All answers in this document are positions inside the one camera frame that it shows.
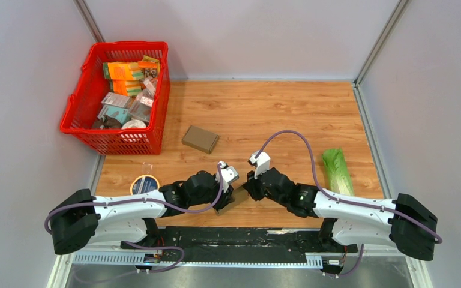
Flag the orange green box lower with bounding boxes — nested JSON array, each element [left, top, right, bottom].
[[109, 80, 143, 97]]

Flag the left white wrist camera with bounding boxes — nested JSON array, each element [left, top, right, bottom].
[[215, 161, 239, 193]]

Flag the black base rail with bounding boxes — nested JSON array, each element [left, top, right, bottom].
[[71, 226, 358, 275]]

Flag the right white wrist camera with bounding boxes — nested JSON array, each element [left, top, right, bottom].
[[249, 151, 271, 179]]

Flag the red plastic shopping basket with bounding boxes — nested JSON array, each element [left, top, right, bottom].
[[59, 41, 170, 155]]

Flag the green napa cabbage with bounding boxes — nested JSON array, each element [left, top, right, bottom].
[[321, 148, 355, 196]]

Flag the orange green box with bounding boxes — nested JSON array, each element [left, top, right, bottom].
[[103, 62, 144, 81], [109, 80, 143, 97]]

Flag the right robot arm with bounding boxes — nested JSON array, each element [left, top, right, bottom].
[[244, 168, 438, 261]]

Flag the grey packet in basket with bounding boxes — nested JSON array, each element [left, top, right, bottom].
[[101, 92, 134, 109]]

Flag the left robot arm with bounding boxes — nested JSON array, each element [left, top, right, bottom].
[[44, 167, 239, 255]]

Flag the teal box in basket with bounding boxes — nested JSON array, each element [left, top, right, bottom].
[[97, 104, 131, 124]]

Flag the clear packet in basket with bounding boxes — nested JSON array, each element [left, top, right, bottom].
[[129, 89, 154, 123]]

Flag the white tape roll in basket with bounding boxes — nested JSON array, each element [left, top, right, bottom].
[[121, 119, 148, 130]]

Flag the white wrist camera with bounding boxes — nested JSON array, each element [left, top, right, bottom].
[[249, 151, 271, 179], [215, 161, 239, 193]]

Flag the cardboard box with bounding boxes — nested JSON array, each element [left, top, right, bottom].
[[181, 125, 220, 154], [215, 185, 249, 216]]

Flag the colourful snack packet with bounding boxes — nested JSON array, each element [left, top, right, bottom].
[[137, 55, 161, 79]]

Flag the orange green box upper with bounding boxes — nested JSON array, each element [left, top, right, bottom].
[[103, 62, 144, 81]]

